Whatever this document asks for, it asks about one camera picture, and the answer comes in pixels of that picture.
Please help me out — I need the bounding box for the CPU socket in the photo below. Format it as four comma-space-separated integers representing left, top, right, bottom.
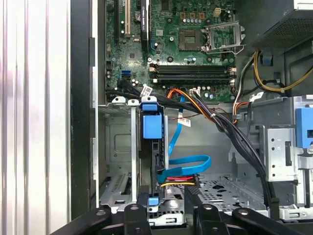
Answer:
178, 27, 202, 51

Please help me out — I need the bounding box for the orange wire bundle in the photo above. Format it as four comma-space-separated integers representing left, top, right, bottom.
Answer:
167, 89, 215, 118

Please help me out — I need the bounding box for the green motherboard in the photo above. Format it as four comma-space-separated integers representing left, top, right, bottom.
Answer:
105, 0, 237, 103

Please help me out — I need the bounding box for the beige expansion slot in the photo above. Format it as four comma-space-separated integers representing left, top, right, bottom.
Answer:
124, 0, 131, 39

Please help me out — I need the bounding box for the yellow black wire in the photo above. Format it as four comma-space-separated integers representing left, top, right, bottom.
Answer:
253, 50, 313, 93

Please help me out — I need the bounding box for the grey power supply unit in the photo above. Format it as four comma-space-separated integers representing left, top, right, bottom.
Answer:
234, 0, 313, 52

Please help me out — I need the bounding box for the hard disk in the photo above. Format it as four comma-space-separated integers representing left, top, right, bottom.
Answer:
139, 96, 169, 208

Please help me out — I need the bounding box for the black PC case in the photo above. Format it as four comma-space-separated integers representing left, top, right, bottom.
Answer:
70, 0, 313, 235

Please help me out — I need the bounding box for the black graphics card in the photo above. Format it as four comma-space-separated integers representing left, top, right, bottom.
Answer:
140, 0, 151, 54

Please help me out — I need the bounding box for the grey disk bay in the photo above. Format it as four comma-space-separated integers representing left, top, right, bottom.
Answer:
98, 96, 187, 227

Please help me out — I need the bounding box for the blue drive latch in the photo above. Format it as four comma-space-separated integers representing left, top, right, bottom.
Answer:
295, 107, 313, 149

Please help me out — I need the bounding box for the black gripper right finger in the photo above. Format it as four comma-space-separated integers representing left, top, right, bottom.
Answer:
194, 204, 304, 235

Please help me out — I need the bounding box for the red yellow power wire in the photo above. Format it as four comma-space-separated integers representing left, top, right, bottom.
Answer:
160, 174, 201, 195

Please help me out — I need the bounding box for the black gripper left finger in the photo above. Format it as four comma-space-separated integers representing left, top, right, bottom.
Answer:
50, 203, 152, 235

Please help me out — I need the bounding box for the blue data wire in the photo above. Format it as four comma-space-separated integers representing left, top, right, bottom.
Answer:
156, 94, 212, 184

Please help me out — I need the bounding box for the metal socket cover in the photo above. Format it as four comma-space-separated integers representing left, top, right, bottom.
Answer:
201, 21, 243, 52

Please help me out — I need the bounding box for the metal locking lever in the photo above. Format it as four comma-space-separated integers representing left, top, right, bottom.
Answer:
205, 44, 246, 55

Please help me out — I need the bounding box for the black cable bundle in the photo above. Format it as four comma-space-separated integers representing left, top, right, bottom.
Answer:
105, 79, 281, 213

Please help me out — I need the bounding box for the grey optical drive cage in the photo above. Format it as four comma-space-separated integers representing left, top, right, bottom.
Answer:
236, 96, 313, 222

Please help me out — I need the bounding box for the grey white wire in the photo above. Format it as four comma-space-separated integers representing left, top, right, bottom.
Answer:
232, 52, 256, 123

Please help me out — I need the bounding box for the black RAM slot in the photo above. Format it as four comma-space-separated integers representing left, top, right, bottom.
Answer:
148, 61, 237, 74
151, 73, 237, 86

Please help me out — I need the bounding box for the black expansion slot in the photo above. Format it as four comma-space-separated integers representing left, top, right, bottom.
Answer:
113, 0, 121, 46

